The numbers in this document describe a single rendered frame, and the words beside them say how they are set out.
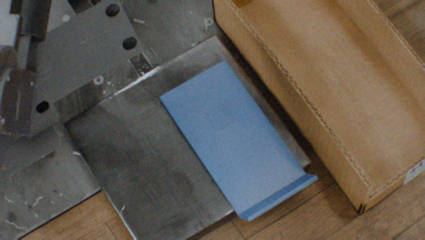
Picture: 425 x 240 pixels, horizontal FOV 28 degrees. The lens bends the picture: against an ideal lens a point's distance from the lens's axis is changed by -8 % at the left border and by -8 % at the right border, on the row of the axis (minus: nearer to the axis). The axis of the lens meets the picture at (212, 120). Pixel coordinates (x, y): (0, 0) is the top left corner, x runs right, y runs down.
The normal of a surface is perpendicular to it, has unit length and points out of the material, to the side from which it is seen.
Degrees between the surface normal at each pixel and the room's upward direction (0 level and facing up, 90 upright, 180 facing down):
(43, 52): 31
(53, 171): 0
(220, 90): 0
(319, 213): 0
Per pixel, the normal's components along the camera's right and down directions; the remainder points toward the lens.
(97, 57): 0.24, 0.00
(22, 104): 0.99, 0.11
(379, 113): -0.06, -0.44
